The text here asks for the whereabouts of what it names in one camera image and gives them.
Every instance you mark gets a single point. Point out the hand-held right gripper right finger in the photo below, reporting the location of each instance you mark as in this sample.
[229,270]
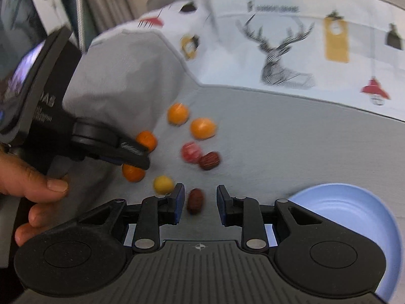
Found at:
[221,206]

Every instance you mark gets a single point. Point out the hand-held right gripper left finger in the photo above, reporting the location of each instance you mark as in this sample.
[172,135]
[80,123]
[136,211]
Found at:
[178,203]

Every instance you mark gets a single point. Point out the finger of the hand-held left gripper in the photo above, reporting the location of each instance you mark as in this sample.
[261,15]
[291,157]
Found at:
[136,158]

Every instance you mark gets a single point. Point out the deep orange mandarin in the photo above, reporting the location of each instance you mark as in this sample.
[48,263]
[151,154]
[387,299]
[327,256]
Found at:
[148,138]
[133,174]

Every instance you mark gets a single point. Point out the dark red date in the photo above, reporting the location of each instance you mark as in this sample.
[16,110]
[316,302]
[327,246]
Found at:
[209,161]
[196,201]

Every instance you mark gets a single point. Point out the small yellow fruit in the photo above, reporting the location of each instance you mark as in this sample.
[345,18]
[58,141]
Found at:
[163,184]

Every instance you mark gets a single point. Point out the pale orange mandarin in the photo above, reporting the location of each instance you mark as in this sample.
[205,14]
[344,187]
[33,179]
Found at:
[203,128]
[178,114]

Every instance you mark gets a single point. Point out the light blue plate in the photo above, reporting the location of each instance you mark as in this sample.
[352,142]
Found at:
[348,209]

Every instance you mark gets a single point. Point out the person's left hand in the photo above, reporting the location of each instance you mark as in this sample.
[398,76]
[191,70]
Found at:
[28,180]

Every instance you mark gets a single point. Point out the grey printed blanket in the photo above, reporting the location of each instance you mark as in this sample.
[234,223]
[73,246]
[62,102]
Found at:
[269,152]

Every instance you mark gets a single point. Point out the grey curtain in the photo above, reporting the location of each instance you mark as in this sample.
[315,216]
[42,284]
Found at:
[104,6]

